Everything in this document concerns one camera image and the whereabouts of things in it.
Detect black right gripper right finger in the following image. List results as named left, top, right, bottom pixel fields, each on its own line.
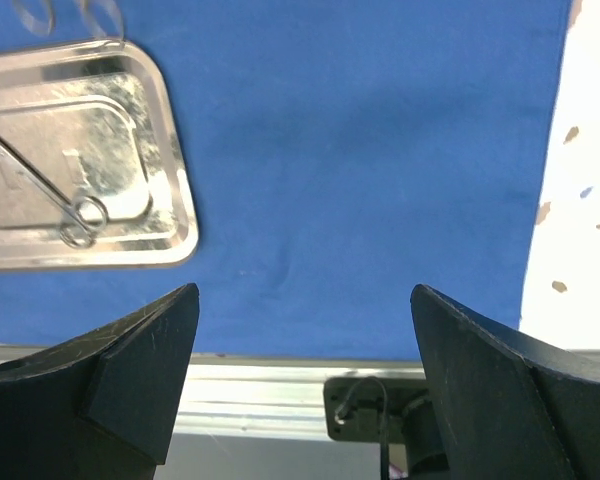
left=411, top=285, right=600, bottom=479

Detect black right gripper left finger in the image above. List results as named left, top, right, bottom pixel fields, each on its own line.
left=0, top=283, right=199, bottom=479

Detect steel instrument tray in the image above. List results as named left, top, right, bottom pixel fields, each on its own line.
left=0, top=40, right=199, bottom=271

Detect blue cloth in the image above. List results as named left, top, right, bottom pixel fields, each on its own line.
left=0, top=1, right=571, bottom=360

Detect steel surgical scissors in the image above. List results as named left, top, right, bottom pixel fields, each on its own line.
left=8, top=0, right=126, bottom=47

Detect aluminium front rail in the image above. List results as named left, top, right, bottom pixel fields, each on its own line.
left=0, top=342, right=600, bottom=444

